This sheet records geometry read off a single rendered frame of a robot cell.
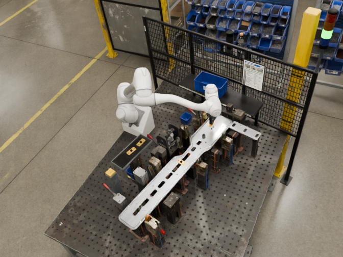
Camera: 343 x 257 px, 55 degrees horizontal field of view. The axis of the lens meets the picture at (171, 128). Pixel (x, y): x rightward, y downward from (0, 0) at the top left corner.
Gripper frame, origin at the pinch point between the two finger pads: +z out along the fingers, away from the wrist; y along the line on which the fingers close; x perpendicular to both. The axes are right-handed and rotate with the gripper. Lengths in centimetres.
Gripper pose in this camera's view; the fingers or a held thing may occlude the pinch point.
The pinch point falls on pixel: (211, 121)
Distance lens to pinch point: 301.4
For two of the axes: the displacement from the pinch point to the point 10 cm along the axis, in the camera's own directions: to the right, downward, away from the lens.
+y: 7.8, 4.0, -4.8
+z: 1.0, 6.8, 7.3
